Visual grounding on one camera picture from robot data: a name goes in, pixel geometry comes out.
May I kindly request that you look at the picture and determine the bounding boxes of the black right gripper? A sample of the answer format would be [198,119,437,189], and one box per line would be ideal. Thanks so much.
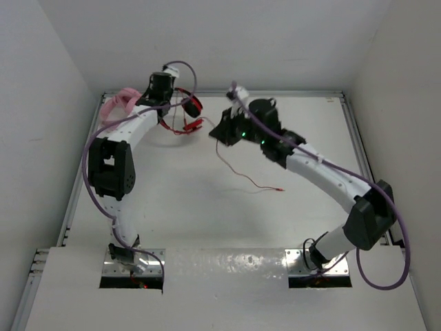
[210,105,265,146]

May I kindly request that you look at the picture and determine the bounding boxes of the red headphone cable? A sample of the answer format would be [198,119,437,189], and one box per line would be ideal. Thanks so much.
[170,99,285,194]

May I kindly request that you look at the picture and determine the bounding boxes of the red black headphones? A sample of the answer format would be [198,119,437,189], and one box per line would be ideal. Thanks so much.
[159,88,203,135]

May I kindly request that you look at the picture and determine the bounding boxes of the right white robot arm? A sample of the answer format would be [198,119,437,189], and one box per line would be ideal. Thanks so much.
[209,99,396,268]

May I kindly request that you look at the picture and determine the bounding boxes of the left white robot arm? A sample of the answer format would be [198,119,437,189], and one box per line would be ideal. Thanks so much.
[82,66,179,263]

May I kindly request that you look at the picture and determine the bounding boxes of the white front board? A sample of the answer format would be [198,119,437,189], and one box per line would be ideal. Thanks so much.
[26,246,425,330]

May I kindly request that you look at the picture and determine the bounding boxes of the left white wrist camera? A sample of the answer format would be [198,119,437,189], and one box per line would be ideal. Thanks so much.
[162,65,180,79]

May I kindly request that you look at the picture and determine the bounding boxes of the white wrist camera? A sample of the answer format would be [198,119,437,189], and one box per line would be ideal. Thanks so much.
[226,86,249,117]
[162,65,180,79]

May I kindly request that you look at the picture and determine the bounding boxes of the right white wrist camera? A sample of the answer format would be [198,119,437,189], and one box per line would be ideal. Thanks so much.
[226,86,249,117]

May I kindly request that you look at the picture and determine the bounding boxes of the aluminium table frame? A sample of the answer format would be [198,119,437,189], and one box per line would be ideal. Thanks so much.
[12,90,406,331]

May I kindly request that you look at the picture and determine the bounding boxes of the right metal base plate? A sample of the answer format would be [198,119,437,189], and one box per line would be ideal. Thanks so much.
[285,248,351,277]

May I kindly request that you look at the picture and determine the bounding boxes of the metal base plate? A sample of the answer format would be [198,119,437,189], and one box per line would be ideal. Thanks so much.
[285,248,351,277]
[101,249,163,277]

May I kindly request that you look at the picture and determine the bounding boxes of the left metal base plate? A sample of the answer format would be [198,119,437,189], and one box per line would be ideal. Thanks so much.
[101,249,163,277]

